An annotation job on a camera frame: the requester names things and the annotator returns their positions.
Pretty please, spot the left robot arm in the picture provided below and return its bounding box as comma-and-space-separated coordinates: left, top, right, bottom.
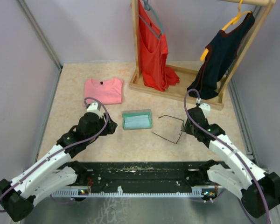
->
0, 112, 118, 222

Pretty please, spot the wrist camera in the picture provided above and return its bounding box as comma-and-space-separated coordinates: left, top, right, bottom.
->
196, 98, 211, 117
86, 102, 103, 118

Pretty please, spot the yellow hanger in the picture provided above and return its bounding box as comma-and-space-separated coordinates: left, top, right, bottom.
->
200, 0, 252, 62

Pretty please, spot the aluminium frame post left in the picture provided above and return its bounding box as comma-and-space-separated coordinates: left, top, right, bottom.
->
15, 0, 63, 70

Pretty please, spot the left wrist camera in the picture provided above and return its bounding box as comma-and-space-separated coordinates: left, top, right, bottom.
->
86, 102, 103, 118

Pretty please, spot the pink folded t-shirt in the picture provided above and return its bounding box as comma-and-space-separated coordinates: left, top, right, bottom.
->
84, 77, 124, 105

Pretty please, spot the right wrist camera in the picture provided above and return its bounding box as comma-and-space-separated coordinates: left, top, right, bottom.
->
196, 98, 211, 117

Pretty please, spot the grey-blue hanger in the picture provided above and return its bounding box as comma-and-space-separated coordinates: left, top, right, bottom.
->
136, 0, 165, 41

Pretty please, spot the red t-shirt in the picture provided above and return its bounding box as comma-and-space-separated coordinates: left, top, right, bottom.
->
137, 0, 180, 92

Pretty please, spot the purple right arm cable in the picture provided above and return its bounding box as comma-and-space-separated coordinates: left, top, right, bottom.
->
183, 88, 271, 224

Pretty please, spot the navy tank top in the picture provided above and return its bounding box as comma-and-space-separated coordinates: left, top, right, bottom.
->
187, 12, 255, 100

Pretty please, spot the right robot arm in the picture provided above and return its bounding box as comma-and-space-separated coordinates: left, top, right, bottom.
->
185, 107, 280, 218

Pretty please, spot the wooden clothes rack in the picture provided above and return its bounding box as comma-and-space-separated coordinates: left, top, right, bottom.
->
129, 0, 277, 112

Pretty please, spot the light blue cleaning cloth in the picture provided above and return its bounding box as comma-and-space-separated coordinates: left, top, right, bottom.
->
124, 115, 151, 129

